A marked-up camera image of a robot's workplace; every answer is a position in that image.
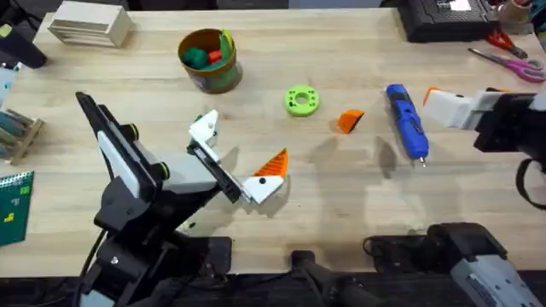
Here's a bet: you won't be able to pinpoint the pink and purple scissors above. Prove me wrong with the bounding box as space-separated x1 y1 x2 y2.
467 46 546 84

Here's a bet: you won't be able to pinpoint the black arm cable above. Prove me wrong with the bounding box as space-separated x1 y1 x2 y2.
73 229 108 307

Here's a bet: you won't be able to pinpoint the small wooden rack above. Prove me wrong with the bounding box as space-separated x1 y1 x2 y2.
0 107 46 166

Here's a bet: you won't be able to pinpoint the blue electric screwdriver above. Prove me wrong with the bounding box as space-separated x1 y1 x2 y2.
385 83 431 168

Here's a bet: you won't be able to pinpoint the black cable loop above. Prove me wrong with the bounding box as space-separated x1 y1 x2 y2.
514 156 546 211

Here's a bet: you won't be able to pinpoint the left wrist upright plate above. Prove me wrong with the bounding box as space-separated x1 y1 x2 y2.
75 90 160 202

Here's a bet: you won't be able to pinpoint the green board with blocks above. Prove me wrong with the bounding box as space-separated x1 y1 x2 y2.
0 170 36 247

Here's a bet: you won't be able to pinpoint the black box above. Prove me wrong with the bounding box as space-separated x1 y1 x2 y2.
397 0 501 43

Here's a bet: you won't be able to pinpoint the pale wooden box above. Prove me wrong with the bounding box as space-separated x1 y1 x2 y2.
47 0 134 49

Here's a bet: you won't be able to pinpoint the black rail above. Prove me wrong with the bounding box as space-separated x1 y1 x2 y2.
0 250 546 307

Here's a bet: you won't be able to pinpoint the orange ribbed wedge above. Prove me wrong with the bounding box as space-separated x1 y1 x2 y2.
336 108 366 135

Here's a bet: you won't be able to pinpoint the brown tub with toys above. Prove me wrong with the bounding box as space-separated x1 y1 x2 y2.
177 27 244 96

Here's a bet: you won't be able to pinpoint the green disc with holes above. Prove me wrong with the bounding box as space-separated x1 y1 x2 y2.
283 84 321 118

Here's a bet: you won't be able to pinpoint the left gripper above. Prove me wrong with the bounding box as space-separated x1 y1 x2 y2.
93 108 290 240

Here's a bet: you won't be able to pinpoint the black tool with yellow mark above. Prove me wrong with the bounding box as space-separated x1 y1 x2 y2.
0 20 49 70

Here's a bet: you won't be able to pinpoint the red scissors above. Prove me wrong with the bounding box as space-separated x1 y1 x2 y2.
485 29 530 61

